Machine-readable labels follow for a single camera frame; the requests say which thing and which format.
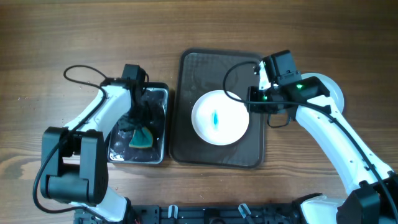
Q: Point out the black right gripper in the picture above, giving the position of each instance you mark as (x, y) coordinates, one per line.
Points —
(256, 107)

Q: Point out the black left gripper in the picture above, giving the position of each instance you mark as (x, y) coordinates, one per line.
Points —
(148, 114)

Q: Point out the green yellow sponge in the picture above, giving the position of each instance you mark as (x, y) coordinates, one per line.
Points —
(142, 138)

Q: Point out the white plate blue stain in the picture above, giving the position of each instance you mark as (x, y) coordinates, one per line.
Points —
(219, 120)

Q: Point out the white plate front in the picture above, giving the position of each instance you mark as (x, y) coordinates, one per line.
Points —
(335, 91)

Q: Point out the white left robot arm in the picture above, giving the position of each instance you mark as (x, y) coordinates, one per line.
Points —
(74, 158)

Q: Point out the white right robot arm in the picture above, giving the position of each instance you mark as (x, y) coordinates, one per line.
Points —
(315, 102)

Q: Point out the black metal water tray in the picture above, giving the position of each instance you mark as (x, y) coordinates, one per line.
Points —
(157, 94)

